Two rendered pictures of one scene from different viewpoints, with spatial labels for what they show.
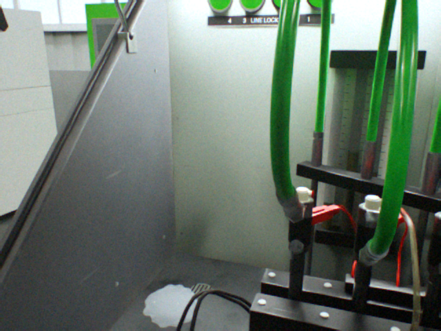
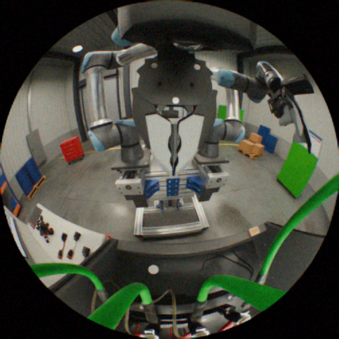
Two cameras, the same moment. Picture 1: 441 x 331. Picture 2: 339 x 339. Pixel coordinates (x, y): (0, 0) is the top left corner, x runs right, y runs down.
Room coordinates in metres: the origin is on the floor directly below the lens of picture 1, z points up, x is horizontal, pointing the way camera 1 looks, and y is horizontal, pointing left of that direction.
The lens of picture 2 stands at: (0.22, -0.16, 1.31)
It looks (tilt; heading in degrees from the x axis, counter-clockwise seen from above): 35 degrees down; 161
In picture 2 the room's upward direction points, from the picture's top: straight up
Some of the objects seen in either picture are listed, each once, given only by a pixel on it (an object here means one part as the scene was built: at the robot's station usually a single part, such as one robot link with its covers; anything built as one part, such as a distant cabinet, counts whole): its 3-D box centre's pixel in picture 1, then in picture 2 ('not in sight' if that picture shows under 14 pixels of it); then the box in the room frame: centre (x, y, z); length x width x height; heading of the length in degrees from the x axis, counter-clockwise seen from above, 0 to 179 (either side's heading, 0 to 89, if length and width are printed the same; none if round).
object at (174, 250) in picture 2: not in sight; (200, 249); (0.20, -0.02, 0.87); 0.62 x 0.04 x 0.16; 71
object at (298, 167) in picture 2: not in sight; (298, 168); (0.50, 3.58, 0.65); 0.95 x 0.86 x 1.30; 175
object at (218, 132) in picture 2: not in sight; (213, 128); (-0.24, 0.28, 1.20); 0.13 x 0.12 x 0.14; 61
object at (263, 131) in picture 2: not in sight; (266, 138); (-1.74, 6.26, 0.61); 1.26 x 0.48 x 1.22; 167
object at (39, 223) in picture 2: not in sight; (42, 226); (0.06, -0.75, 1.01); 0.23 x 0.11 x 0.06; 71
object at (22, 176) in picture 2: not in sight; (29, 177); (-2.04, -4.61, 0.51); 1.20 x 0.85 x 1.02; 165
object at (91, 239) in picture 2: not in sight; (50, 233); (0.07, -0.72, 0.97); 0.70 x 0.22 x 0.03; 71
